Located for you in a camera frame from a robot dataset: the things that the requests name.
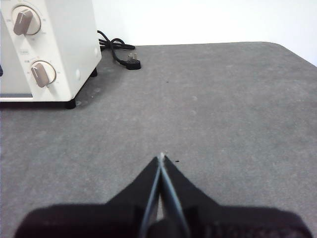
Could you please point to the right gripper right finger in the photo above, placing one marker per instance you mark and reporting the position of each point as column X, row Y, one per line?
column 223, row 220

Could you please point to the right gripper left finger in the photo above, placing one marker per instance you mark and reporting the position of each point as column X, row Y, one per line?
column 99, row 220

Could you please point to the beige oven timer knob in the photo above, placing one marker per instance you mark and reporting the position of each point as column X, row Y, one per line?
column 43, row 74

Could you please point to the white toaster oven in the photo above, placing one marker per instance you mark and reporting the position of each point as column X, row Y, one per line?
column 74, row 49

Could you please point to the beige oven temperature knob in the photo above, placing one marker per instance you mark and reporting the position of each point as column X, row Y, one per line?
column 26, row 21

